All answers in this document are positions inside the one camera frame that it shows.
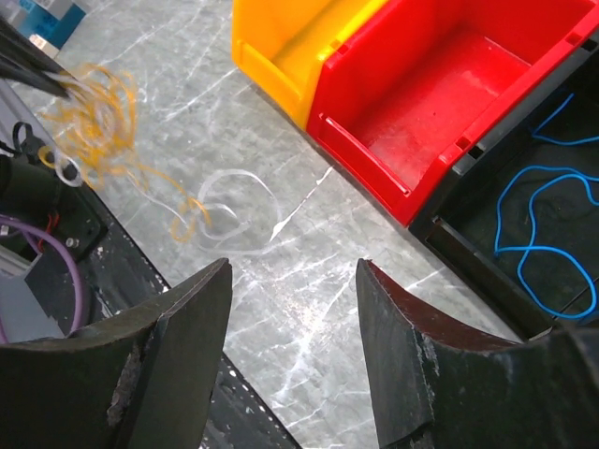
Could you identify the black plastic bin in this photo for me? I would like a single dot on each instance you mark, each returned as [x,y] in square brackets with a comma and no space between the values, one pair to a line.
[516,218]

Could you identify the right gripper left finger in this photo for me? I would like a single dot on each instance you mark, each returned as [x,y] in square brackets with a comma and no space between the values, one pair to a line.
[140,379]

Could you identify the yellow plastic bin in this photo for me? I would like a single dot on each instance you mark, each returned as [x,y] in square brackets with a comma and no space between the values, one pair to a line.
[281,45]

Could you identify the blue toy brick stack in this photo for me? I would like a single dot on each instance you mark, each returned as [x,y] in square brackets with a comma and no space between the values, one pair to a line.
[46,24]

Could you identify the red plastic bin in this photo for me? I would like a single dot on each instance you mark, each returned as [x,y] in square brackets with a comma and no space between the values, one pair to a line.
[421,82]

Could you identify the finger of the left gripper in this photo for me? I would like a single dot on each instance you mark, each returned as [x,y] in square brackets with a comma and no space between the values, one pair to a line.
[25,63]

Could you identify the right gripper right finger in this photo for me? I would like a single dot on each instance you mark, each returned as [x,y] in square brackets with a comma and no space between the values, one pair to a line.
[438,383]

